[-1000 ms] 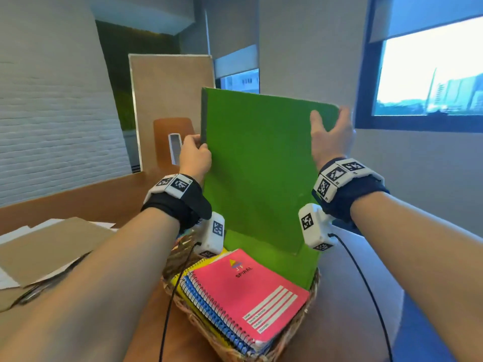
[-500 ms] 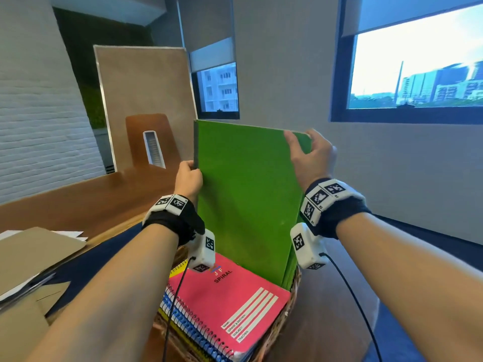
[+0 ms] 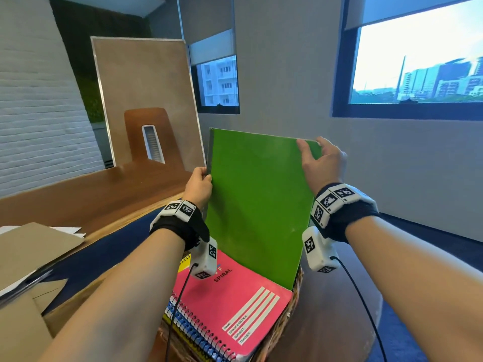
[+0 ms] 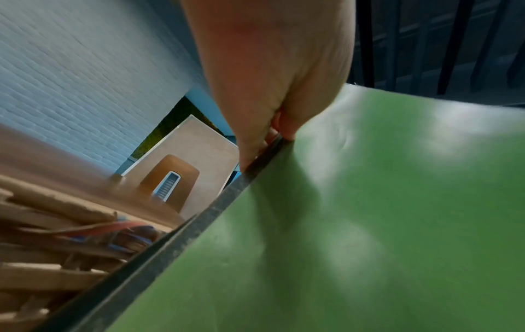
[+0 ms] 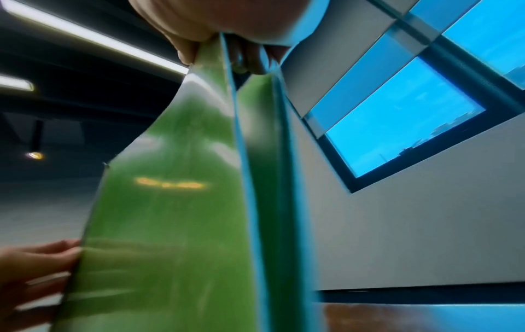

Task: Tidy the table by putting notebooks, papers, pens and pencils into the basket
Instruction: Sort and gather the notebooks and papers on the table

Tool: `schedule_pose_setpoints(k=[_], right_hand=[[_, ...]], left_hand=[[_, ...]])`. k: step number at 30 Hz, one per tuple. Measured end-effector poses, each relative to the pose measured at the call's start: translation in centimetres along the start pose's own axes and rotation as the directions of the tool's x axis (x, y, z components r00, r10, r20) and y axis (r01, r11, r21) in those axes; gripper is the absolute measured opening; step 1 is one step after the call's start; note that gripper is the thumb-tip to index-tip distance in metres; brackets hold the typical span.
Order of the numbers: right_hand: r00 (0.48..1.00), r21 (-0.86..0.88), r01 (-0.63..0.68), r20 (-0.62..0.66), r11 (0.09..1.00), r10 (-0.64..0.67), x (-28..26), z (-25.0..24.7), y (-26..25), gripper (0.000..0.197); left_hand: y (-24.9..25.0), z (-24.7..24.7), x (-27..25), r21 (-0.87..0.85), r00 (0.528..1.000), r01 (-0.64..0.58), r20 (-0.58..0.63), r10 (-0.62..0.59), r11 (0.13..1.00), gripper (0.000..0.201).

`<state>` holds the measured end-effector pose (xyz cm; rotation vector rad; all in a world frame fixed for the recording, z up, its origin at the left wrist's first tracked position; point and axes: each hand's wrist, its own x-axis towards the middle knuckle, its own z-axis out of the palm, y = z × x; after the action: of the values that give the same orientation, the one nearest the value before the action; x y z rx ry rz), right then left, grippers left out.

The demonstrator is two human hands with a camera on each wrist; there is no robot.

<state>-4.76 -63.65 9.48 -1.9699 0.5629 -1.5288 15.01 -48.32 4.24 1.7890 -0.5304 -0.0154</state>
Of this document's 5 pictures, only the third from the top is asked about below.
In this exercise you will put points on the person's left hand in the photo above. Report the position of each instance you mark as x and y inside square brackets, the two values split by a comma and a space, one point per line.
[198, 188]

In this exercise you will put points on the person's right hand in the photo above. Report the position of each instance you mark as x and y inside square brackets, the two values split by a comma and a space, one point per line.
[328, 169]

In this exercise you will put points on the green folder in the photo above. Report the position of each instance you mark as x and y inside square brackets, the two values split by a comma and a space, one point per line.
[260, 199]

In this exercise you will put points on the pink spiral notebook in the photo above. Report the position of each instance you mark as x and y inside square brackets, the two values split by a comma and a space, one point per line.
[234, 297]

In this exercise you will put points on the woven wicker basket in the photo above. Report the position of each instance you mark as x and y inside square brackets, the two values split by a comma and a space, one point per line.
[290, 297]

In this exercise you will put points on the blue spiral notebook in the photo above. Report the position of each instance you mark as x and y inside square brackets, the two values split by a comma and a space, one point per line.
[188, 324]

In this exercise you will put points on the white paper sheet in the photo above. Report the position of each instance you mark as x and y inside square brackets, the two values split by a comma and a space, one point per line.
[68, 230]

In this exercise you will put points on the brown kraft paper sheet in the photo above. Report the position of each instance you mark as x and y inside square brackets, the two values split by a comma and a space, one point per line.
[19, 328]
[34, 252]

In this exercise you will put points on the grey clear pen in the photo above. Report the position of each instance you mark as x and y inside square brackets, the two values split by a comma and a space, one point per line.
[34, 280]

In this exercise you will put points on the person's right forearm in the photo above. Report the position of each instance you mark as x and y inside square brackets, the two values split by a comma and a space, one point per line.
[415, 282]

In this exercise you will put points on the person's left forearm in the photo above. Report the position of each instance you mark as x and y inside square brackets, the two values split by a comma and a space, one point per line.
[120, 297]

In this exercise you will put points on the black left wrist marker band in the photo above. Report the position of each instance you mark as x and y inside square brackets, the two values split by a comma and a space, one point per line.
[181, 222]

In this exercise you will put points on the black wrist marker band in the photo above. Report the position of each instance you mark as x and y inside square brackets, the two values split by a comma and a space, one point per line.
[181, 222]
[351, 214]

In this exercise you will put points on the black right wrist marker band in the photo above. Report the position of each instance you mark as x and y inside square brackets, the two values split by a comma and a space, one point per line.
[351, 214]

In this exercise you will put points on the brown wooden chair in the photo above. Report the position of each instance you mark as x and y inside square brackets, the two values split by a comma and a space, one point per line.
[170, 139]

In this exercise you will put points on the wooden table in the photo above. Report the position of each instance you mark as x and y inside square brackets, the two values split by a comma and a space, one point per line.
[113, 188]

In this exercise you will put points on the window with building view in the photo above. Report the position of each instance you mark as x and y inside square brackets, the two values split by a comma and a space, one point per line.
[219, 82]

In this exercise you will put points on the brown metal-framed board panel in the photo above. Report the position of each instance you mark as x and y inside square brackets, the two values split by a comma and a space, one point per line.
[151, 71]

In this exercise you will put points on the grey roller blind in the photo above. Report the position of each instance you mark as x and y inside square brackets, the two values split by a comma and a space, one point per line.
[211, 47]

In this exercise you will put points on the blue-framed window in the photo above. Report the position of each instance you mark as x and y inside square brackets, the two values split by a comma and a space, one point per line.
[415, 52]

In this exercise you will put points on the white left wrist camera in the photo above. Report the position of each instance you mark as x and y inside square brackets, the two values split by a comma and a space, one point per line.
[203, 260]

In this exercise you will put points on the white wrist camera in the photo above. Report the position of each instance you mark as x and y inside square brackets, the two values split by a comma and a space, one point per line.
[319, 252]
[203, 260]

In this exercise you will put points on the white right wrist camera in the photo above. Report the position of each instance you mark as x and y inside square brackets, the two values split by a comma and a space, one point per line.
[319, 252]

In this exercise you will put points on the green foliage wall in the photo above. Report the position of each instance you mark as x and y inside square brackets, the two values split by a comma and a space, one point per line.
[92, 97]

